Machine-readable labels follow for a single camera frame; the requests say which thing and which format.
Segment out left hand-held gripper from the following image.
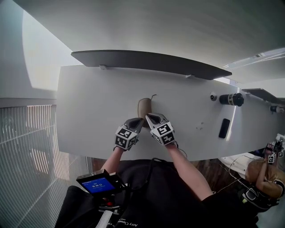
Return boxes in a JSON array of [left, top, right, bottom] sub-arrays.
[[114, 117, 145, 152]]

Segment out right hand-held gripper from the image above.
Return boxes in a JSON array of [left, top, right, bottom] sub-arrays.
[[146, 112, 177, 147]]

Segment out brown glasses case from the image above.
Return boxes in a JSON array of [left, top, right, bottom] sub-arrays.
[[137, 94, 157, 128]]

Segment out person's right forearm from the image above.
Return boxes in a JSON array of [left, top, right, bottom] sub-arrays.
[[165, 143, 215, 201]]

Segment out person's left forearm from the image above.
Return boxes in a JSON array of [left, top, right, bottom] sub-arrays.
[[101, 146, 126, 175]]

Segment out black desk divider panel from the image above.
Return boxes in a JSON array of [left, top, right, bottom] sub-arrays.
[[241, 88, 285, 106], [71, 49, 233, 81]]

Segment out black device with blue screen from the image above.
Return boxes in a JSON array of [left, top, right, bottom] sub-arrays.
[[76, 168, 126, 197]]

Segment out black smartphone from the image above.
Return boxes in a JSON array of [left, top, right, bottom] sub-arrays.
[[218, 118, 231, 139]]

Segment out black tumbler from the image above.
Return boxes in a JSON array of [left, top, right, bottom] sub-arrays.
[[219, 92, 245, 108]]

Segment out person's black top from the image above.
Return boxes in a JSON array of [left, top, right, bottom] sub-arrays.
[[54, 157, 259, 228]]

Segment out white window blinds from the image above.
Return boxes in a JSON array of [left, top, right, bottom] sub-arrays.
[[0, 104, 88, 228]]

